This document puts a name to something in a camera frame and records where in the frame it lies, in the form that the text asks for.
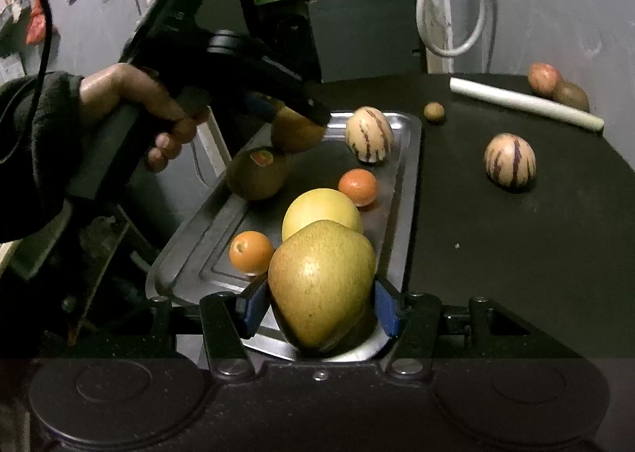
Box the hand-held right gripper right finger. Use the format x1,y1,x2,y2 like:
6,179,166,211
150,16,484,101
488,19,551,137
373,277,581,378

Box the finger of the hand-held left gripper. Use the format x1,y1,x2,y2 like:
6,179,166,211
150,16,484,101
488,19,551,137
245,67,332,128

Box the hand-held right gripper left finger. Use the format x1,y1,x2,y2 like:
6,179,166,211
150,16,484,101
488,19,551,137
149,277,271,378

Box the brown-green round fruit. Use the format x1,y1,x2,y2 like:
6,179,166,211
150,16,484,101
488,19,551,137
271,107,325,154

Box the small orange tangerine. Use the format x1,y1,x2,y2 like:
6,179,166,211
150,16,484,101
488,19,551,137
229,231,276,275
338,169,379,208

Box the yellow-green pear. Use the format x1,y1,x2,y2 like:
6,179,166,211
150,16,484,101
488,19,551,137
268,220,377,354

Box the metal tray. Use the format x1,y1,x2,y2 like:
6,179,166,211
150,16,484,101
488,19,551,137
145,110,422,364

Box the kiwi with sticker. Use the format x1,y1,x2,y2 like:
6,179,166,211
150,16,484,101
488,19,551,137
226,146,290,201

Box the yellow lemon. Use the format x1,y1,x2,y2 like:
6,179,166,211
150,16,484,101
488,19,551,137
282,188,364,242

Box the person's left hand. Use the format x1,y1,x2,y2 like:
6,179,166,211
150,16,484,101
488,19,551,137
79,63,210,173

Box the striped pepino melon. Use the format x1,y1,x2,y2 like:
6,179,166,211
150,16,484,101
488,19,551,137
346,106,394,164
484,133,537,191

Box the dark grey cabinet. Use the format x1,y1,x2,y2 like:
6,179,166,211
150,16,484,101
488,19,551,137
308,0,427,83

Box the dark wooden stand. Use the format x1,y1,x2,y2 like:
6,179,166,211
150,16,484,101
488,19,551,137
60,214,154,334

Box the white plastic tube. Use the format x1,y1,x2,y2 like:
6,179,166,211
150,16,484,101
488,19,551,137
449,77,605,131

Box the reddish round fruit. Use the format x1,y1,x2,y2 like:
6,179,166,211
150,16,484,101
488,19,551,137
527,62,563,96

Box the brown kiwi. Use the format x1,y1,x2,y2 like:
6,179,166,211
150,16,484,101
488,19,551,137
552,80,590,112

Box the black cable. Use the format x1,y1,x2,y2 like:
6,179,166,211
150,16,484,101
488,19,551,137
5,0,55,135

